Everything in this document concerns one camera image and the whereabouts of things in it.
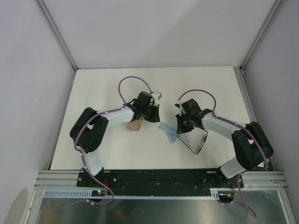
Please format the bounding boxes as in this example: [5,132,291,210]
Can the map print glasses case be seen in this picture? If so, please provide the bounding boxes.
[127,118,143,131]

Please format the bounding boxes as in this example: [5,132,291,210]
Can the light blue cleaning cloth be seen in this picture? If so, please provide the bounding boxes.
[158,122,180,144]

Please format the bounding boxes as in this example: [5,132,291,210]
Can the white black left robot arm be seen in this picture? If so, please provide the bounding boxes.
[70,91,162,187]

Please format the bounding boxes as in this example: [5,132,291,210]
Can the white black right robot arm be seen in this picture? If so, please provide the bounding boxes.
[175,99,274,187]

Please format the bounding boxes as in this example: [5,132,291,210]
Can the black aviator sunglasses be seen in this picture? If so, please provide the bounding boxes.
[179,128,208,155]

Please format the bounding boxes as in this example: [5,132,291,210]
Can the reflective metal sheet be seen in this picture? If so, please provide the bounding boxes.
[36,191,287,224]

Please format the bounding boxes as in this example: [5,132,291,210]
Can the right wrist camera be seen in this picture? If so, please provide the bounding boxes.
[175,100,183,110]

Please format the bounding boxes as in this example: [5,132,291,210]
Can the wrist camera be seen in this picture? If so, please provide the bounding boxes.
[151,92,162,106]
[175,100,183,110]

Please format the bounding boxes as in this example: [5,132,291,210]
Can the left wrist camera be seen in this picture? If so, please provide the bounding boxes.
[151,92,162,106]

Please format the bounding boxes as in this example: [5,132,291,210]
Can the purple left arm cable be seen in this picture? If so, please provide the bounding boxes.
[44,76,156,210]

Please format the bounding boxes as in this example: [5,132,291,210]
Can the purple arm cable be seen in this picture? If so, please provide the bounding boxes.
[44,76,156,210]
[178,89,269,219]

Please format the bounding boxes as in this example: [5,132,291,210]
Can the right aluminium frame post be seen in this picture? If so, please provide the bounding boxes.
[238,0,285,70]

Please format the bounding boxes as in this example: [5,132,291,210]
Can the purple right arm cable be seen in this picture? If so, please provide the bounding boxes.
[178,89,269,219]

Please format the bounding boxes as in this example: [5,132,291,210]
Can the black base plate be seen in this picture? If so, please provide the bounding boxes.
[77,168,244,189]

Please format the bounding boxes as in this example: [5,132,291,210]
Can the grey slotted cable duct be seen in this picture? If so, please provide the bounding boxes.
[43,189,234,200]

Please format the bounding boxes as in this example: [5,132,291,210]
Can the front aluminium frame rails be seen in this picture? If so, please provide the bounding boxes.
[34,170,289,190]

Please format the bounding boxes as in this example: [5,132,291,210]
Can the aluminium frame rail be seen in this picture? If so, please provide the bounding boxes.
[35,0,78,70]

